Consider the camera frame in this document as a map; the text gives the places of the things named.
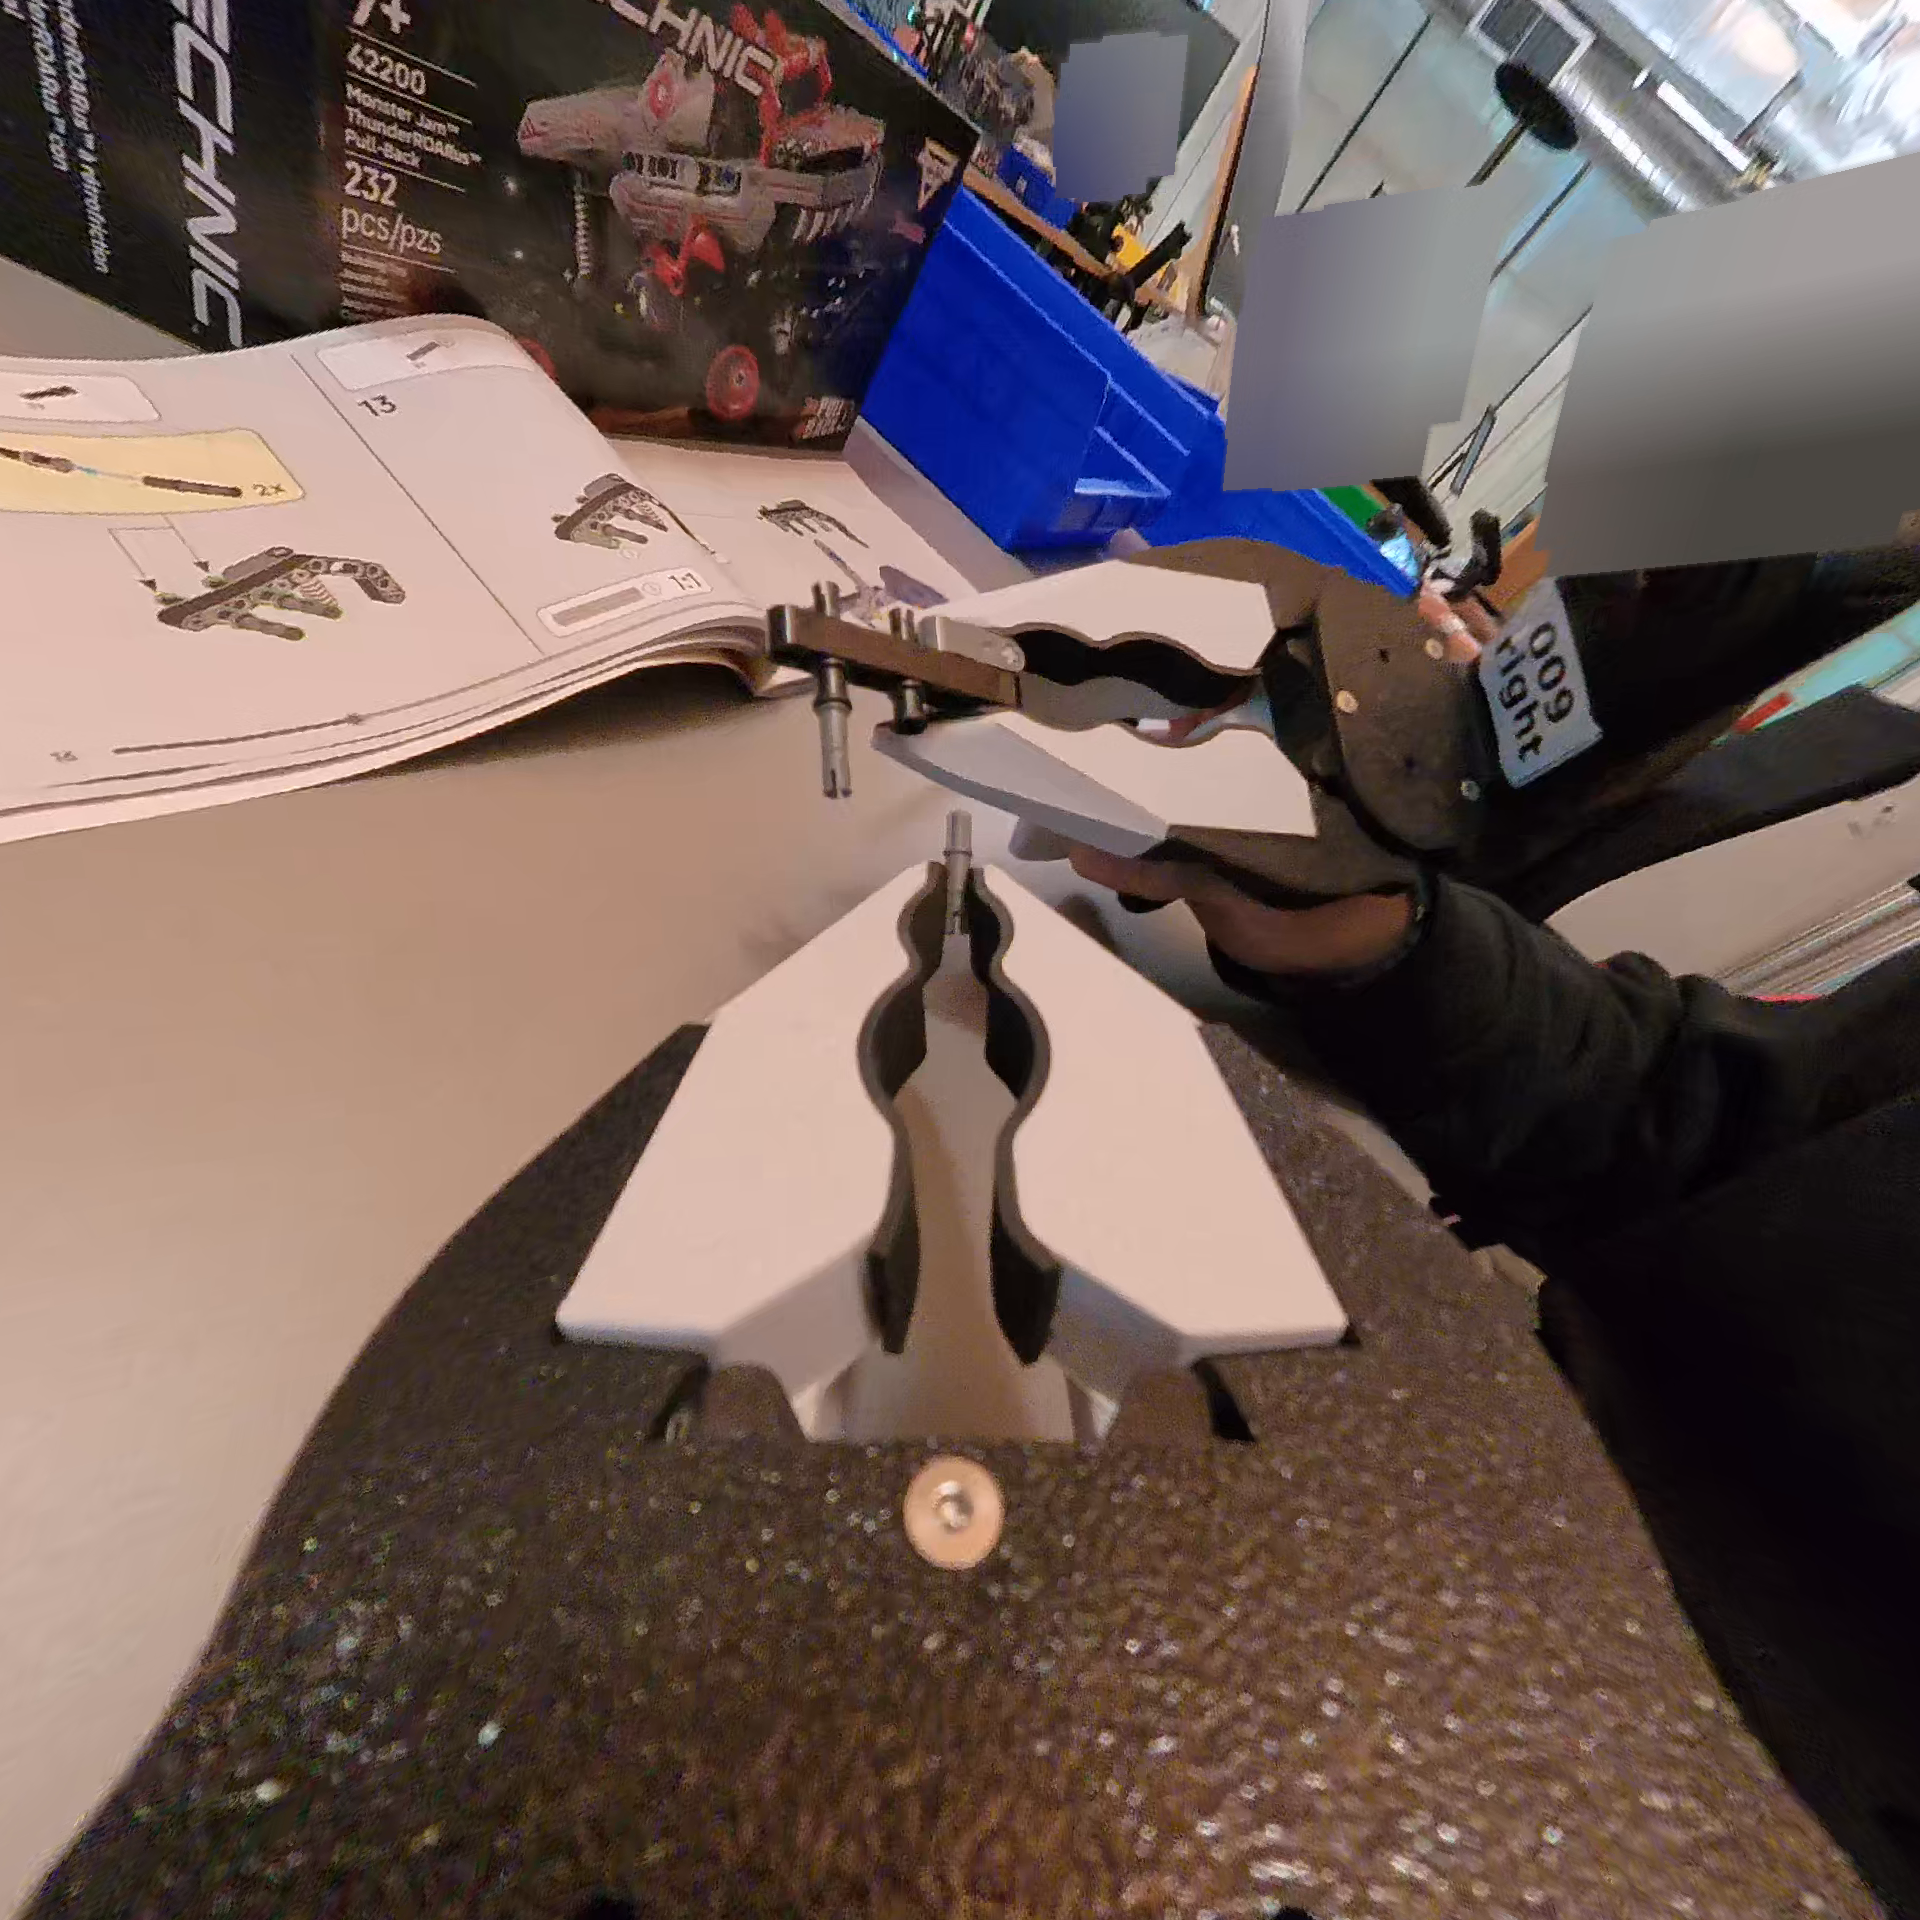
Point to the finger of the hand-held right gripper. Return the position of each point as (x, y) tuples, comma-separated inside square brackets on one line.
[(1111, 780), (1141, 607)]

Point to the open instruction booklet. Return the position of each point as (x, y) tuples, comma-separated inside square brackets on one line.
[(376, 599)]

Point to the person's black clothing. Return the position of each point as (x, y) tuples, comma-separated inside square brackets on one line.
[(1770, 1469)]

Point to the printed sheet on board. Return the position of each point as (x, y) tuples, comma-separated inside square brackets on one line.
[(1228, 180)]

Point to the black round ceiling fixture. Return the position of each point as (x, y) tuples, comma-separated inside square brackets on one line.
[(1546, 101)]

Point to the wooden table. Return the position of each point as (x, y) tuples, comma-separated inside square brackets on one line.
[(1036, 214)]

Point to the small grey axle pin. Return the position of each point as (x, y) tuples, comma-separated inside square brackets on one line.
[(960, 861)]

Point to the person's right hand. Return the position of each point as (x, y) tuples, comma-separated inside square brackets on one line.
[(1306, 929)]

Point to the grey desk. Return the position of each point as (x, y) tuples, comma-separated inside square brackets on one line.
[(450, 974)]

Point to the black toy set box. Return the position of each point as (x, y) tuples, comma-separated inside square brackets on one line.
[(450, 149)]

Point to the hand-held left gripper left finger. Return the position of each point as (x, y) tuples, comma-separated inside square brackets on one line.
[(720, 1185)]

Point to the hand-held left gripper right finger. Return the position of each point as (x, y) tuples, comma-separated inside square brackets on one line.
[(1157, 1185)]

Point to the silver ceiling duct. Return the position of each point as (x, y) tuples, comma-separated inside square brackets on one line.
[(1726, 105)]

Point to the black toy beam assembly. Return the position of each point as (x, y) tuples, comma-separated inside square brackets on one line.
[(841, 641)]

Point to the blue plastic bin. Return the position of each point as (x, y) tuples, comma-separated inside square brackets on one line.
[(1022, 389), (1292, 532)]

